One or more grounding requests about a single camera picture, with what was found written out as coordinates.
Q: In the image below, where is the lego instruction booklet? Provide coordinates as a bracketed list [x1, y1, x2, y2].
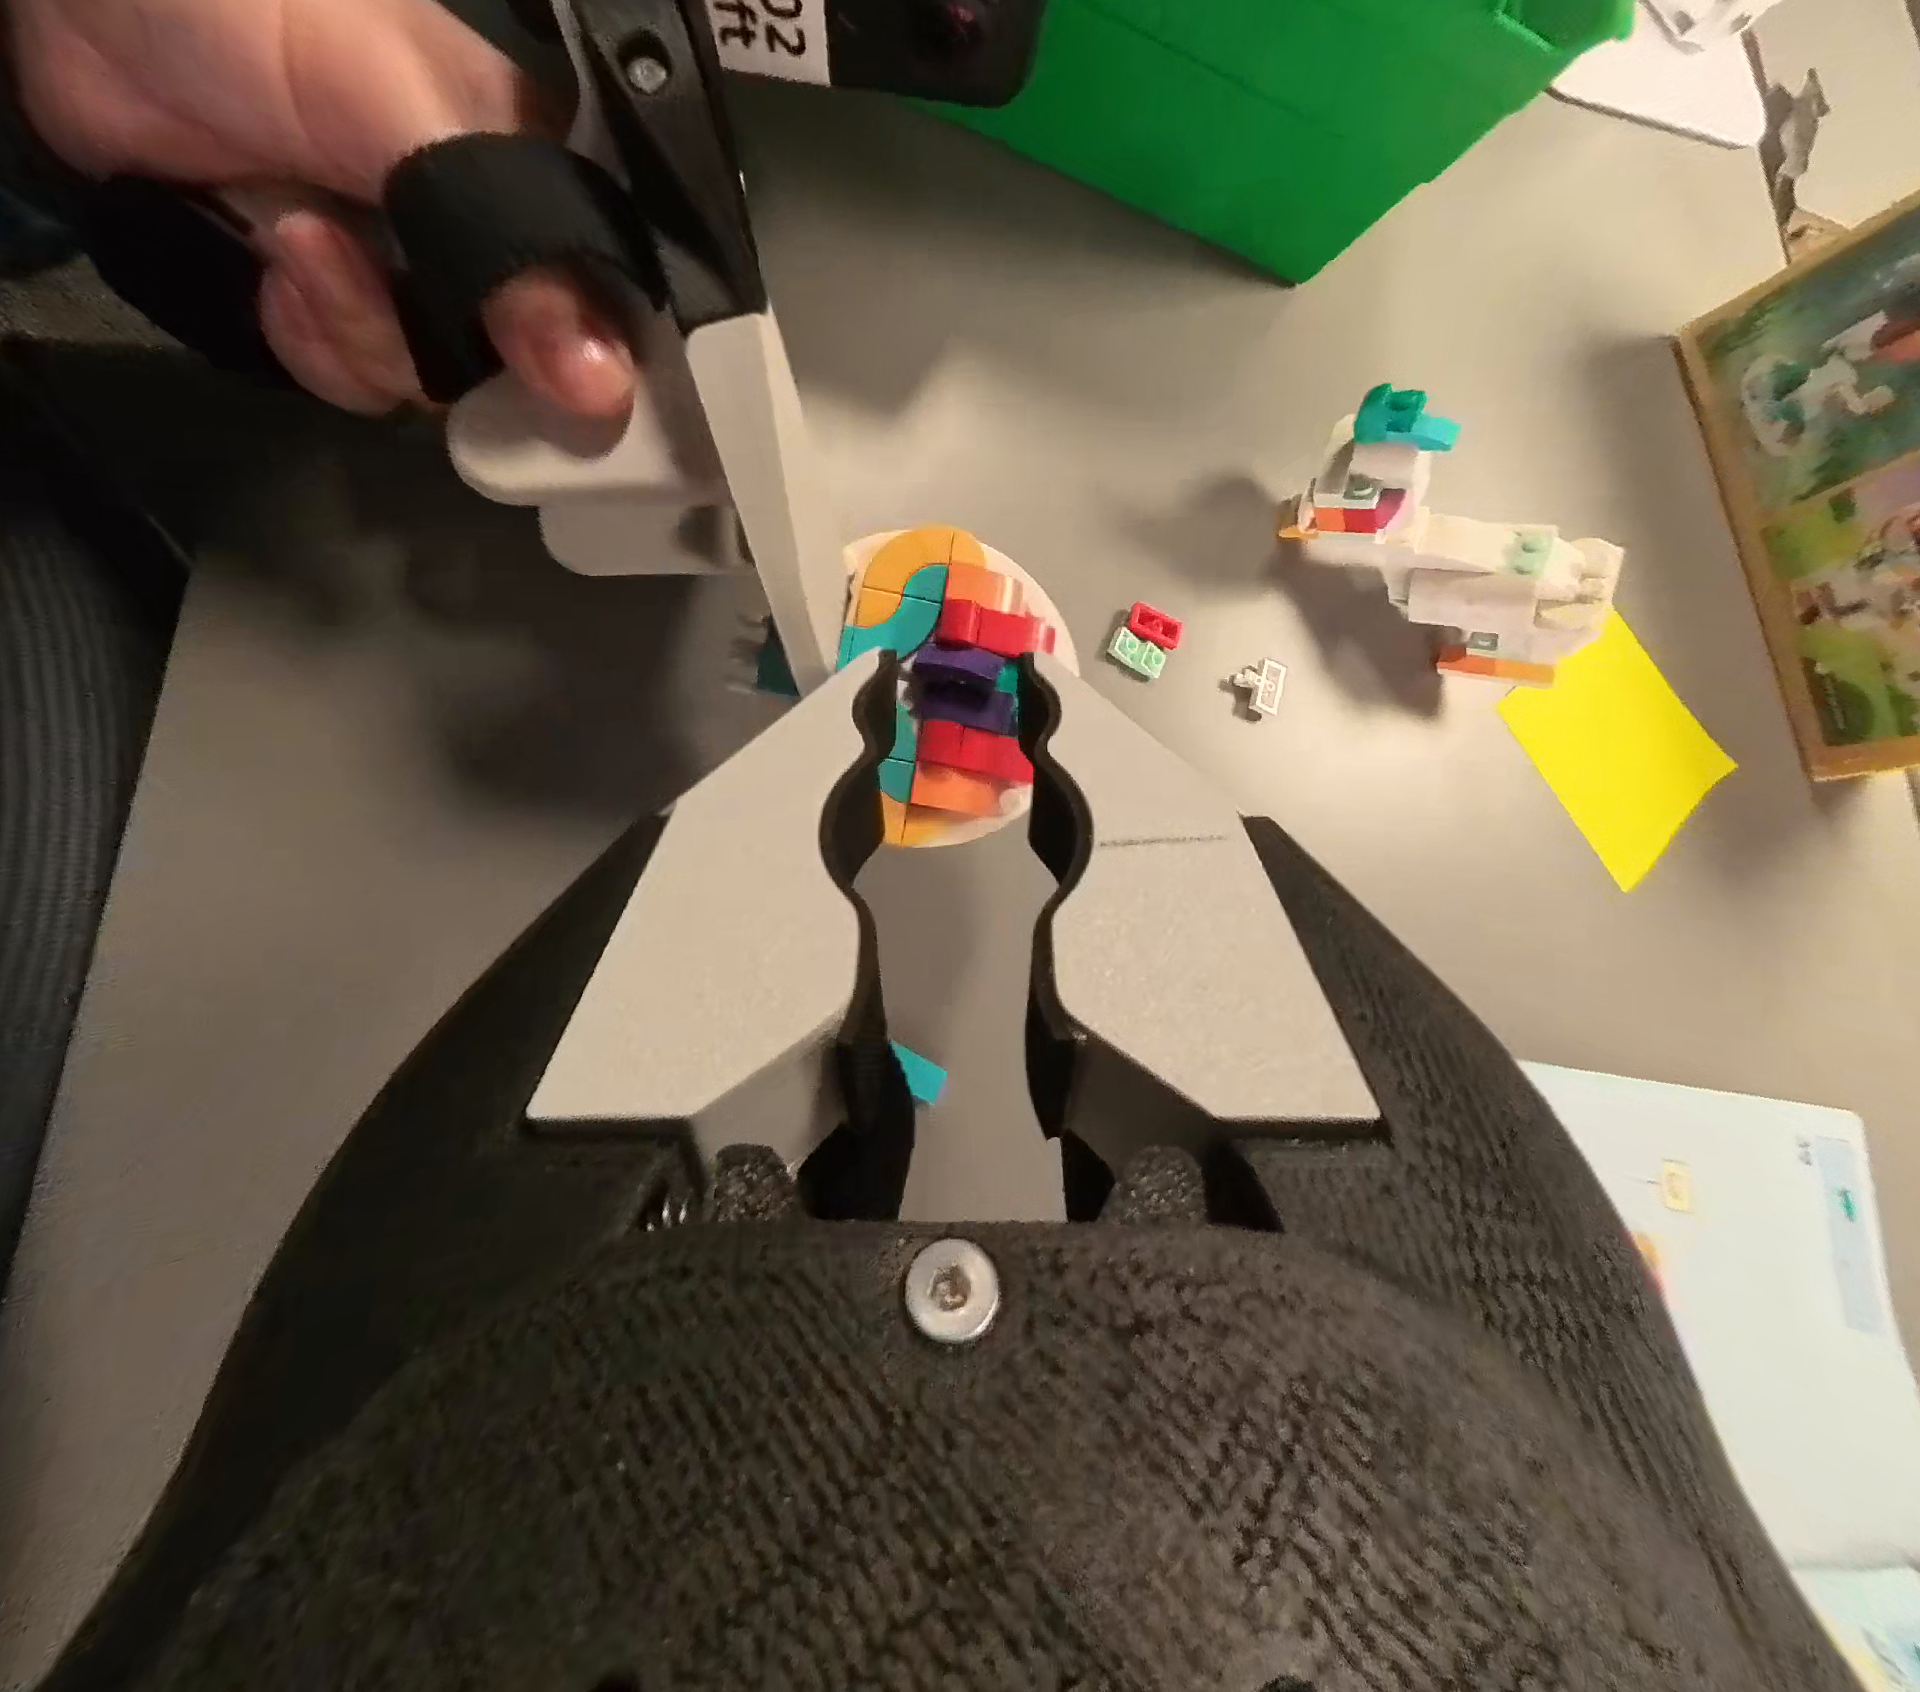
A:
[1514, 1058, 1920, 1692]

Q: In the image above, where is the white lego llama figure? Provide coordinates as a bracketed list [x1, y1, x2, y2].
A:
[1278, 381, 1626, 683]

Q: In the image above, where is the lego set box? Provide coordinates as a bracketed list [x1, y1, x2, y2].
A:
[1673, 198, 1920, 782]

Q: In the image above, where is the round colourful lego disc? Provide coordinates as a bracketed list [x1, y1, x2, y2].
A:
[833, 525, 1080, 852]

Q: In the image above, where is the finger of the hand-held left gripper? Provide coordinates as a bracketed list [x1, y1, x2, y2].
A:
[679, 308, 847, 695]

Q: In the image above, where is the person's left hand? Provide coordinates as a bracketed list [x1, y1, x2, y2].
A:
[0, 0, 641, 420]

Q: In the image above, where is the yellow sticky note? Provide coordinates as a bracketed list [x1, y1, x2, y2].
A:
[1495, 607, 1743, 896]

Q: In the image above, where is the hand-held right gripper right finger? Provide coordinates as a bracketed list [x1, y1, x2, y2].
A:
[1017, 653, 1386, 1142]

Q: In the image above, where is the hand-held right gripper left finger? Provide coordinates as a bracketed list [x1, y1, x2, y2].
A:
[523, 647, 907, 1169]

